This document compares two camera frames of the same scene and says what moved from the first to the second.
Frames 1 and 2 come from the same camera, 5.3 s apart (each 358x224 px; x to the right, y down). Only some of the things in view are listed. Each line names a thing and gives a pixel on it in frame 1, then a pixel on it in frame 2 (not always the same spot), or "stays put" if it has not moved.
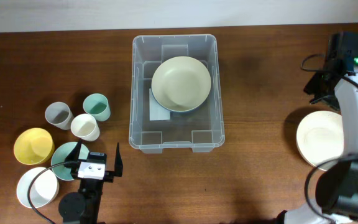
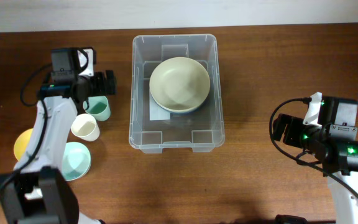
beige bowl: x=181 y=84 stays put
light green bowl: x=59 y=155 stays put
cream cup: x=84 y=126 stays put
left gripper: x=109 y=175 → x=104 y=88
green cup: x=97 y=105 stays put
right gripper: x=310 y=86 → x=294 y=124
